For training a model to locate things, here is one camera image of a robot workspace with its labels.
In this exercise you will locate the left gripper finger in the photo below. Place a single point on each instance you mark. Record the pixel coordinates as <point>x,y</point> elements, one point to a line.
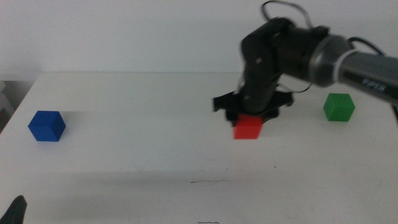
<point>15,211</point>

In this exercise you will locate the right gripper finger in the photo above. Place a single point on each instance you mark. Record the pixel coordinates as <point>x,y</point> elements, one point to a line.
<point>231,117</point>
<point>270,117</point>

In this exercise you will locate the red cube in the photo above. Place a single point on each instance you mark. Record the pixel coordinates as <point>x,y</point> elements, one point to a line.
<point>247,128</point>

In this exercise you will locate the green cube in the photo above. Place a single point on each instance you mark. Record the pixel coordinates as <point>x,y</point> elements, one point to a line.
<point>339,108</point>

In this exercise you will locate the blue cube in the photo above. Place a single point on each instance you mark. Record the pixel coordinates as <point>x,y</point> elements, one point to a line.
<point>46,127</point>

